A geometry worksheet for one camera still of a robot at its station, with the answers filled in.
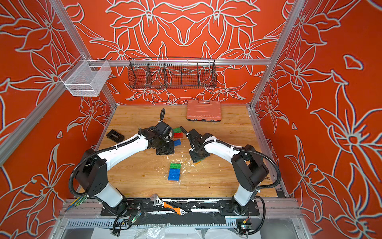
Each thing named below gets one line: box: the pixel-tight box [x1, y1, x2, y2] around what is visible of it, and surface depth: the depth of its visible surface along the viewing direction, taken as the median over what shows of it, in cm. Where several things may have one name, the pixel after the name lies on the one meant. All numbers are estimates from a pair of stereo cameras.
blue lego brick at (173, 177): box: [168, 174, 181, 181], surface depth 81 cm
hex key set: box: [64, 194, 88, 213], surface depth 77 cm
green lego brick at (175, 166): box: [169, 162, 182, 169], surface depth 85 cm
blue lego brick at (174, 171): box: [169, 168, 181, 176], surface depth 83 cm
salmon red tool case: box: [186, 100, 222, 122], surface depth 112 cm
